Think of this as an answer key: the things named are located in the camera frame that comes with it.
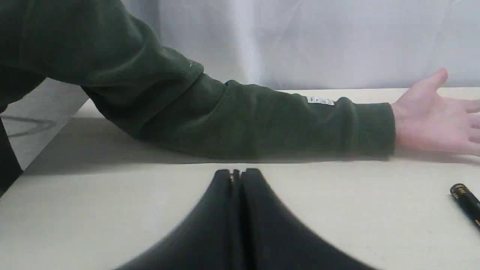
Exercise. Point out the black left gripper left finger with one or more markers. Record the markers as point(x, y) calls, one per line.
point(204, 239)

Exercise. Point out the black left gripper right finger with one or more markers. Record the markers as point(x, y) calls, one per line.
point(273, 238)

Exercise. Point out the black gold precision screwdriver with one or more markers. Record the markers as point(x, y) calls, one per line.
point(467, 201)

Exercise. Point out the dark green sleeved forearm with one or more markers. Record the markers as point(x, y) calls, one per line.
point(155, 94)

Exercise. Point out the person's open bare hand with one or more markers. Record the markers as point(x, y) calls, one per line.
point(427, 122)

